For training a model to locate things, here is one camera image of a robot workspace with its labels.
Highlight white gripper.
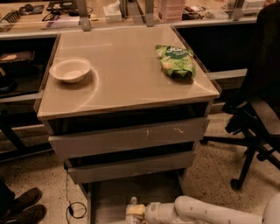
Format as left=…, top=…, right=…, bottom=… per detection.
left=126, top=202, right=161, bottom=224

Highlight clear plastic water bottle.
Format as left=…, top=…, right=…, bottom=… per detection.
left=125, top=197, right=138, bottom=224

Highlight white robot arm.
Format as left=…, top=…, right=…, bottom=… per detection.
left=125, top=193, right=280, bottom=224

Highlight open bottom drawer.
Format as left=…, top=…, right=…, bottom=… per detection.
left=87, top=171, right=184, bottom=224

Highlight middle grey drawer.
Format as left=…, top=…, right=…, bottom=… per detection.
left=68, top=150, right=195, bottom=184

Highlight grey drawer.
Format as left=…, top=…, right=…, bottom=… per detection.
left=49, top=117, right=209, bottom=160
left=68, top=150, right=195, bottom=184

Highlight top grey drawer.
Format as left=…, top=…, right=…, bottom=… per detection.
left=49, top=117, right=209, bottom=160

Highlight grey drawer cabinet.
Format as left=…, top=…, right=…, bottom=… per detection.
left=33, top=25, right=222, bottom=224

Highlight lower brown shoe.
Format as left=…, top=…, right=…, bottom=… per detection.
left=3, top=205, right=46, bottom=224

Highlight brown shoe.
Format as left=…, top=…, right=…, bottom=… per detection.
left=3, top=205, right=46, bottom=224
left=10, top=187, right=42, bottom=213

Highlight upper brown shoe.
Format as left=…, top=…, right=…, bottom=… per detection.
left=10, top=187, right=42, bottom=213

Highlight black office chair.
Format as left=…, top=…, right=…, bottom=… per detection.
left=200, top=1, right=280, bottom=190

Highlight green snack bag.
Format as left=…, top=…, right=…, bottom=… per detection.
left=155, top=45, right=196, bottom=78

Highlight white paper bowl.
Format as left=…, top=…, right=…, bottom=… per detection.
left=49, top=57, right=91, bottom=84

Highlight white tissue box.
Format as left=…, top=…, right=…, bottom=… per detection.
left=103, top=0, right=122, bottom=23

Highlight pink stacked trays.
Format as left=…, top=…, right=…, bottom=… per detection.
left=156, top=0, right=185, bottom=22

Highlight black coiled spring tool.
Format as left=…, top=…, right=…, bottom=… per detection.
left=0, top=10, right=20, bottom=32

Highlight black floor cable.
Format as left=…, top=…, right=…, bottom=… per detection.
left=64, top=169, right=88, bottom=224

